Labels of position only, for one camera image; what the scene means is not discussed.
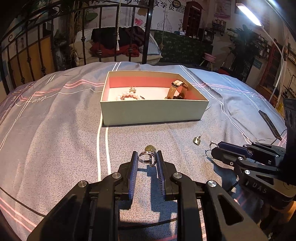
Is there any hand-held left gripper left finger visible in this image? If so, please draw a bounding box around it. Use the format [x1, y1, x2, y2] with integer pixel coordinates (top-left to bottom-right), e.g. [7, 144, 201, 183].
[26, 151, 139, 241]

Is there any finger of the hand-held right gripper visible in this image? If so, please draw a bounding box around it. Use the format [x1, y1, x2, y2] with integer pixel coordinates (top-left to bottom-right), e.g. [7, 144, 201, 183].
[211, 148, 296, 204]
[217, 141, 287, 166]

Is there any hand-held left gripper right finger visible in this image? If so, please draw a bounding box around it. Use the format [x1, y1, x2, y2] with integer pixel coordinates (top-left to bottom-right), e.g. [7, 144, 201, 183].
[156, 151, 269, 241]

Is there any small silver earring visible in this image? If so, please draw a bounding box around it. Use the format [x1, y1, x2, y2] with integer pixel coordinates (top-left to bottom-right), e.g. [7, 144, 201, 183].
[205, 140, 219, 159]

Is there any pale box with pink lining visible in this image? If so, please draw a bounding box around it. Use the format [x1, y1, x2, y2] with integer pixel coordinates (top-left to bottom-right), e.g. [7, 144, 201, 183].
[100, 71, 210, 126]

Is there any white pearl bracelet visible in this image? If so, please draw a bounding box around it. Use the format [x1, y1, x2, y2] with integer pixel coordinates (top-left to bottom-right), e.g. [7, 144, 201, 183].
[116, 91, 142, 100]

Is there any rose gold wrist watch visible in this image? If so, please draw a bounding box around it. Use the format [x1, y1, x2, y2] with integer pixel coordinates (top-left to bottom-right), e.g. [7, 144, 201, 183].
[165, 79, 189, 100]

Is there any black smartphone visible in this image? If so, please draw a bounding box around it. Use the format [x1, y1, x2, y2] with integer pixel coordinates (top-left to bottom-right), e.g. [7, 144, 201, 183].
[258, 110, 283, 141]

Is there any grey plaid bed sheet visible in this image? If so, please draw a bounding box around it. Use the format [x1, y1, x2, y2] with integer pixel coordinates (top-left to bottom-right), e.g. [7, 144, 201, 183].
[0, 61, 296, 241]

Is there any pink stool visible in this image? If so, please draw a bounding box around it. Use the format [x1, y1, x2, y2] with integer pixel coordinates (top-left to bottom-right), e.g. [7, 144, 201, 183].
[200, 53, 217, 70]

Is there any green floral counter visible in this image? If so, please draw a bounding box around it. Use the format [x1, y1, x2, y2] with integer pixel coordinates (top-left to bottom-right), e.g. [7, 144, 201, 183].
[154, 31, 213, 68]

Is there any red garment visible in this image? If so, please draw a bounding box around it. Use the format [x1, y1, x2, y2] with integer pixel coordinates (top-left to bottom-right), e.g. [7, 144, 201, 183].
[90, 43, 140, 57]

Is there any white led floor lamp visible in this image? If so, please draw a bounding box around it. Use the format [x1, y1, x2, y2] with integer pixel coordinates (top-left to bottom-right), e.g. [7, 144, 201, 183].
[236, 3, 287, 108]

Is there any grey pillow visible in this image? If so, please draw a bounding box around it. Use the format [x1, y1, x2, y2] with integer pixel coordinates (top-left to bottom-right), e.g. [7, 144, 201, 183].
[139, 35, 162, 56]

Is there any black garment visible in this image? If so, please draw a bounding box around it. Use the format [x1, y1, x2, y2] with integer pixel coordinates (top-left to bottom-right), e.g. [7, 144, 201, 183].
[91, 26, 151, 49]

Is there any black metal bed headboard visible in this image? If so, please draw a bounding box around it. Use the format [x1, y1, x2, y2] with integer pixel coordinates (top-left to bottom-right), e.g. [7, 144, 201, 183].
[0, 0, 152, 95]

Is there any red phone booth cabinet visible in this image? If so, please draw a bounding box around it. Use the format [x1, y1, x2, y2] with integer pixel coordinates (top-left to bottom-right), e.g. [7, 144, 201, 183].
[184, 1, 203, 37]

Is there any white tassel cord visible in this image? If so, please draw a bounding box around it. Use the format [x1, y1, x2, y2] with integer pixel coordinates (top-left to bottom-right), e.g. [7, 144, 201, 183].
[115, 0, 121, 52]

